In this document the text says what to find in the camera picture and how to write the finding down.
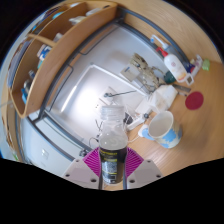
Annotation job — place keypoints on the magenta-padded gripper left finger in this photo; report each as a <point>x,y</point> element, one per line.
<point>78,172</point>

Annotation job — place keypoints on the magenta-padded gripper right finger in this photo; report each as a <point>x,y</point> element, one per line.
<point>145,172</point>

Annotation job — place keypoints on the clear bottle with black label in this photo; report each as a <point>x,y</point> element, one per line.
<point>112,143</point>

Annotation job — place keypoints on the white mug with blue print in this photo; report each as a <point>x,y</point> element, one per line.
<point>161,128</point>

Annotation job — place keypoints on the white power strip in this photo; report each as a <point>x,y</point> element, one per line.
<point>136,122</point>

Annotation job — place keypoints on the flat round red coaster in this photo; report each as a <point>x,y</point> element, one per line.
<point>194,100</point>

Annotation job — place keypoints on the grey metal ruler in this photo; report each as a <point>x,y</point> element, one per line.
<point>181,88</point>

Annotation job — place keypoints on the dark green jar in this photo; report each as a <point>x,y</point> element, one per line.
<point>170,77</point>

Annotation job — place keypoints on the white desk lamp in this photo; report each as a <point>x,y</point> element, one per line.
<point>110,74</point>

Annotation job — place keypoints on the small white square case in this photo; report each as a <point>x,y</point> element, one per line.
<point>189,78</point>

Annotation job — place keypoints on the wooden tree figurine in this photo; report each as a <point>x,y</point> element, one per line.
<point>143,68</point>

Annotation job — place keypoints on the white lotion bottle, red pump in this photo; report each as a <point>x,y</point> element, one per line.
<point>175,66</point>

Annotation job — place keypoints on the blue box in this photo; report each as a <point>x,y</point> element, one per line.
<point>191,67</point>

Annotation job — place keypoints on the wooden shelf unit with items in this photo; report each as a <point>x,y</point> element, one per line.
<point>66,56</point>

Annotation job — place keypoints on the white tube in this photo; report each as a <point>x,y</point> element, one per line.
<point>197,60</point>

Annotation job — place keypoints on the white wall sockets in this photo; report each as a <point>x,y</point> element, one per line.
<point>108,93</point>

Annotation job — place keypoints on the white wall card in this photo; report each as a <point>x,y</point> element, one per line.
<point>129,74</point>

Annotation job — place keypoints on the grey metal shelf frame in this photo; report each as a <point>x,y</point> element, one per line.
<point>150,28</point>

